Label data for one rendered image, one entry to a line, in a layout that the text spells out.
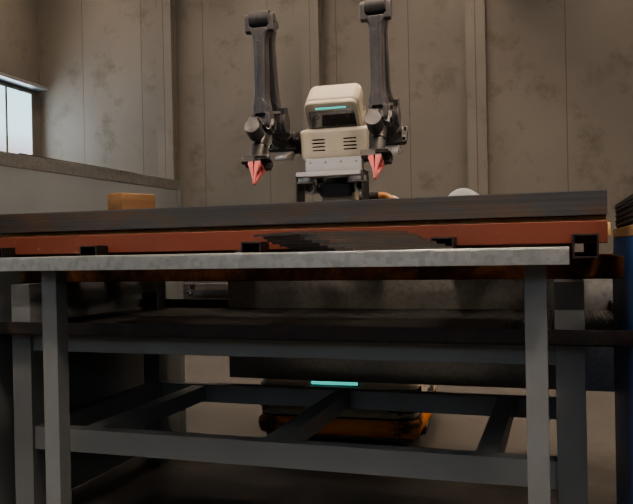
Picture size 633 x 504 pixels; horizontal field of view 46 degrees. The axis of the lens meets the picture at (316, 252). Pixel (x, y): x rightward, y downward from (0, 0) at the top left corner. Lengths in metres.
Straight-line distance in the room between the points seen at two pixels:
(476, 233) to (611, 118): 10.53
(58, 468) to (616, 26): 11.36
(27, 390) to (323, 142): 1.42
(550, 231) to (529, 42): 10.75
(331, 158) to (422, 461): 1.43
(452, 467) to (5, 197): 1.42
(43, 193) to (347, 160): 1.11
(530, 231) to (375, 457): 0.62
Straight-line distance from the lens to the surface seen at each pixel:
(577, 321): 1.66
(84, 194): 2.59
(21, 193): 2.35
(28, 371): 2.17
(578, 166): 12.02
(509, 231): 1.65
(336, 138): 2.87
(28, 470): 2.23
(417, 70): 12.39
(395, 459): 1.77
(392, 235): 1.54
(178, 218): 1.88
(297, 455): 1.84
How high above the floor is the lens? 0.76
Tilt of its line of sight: level
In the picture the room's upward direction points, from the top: 1 degrees counter-clockwise
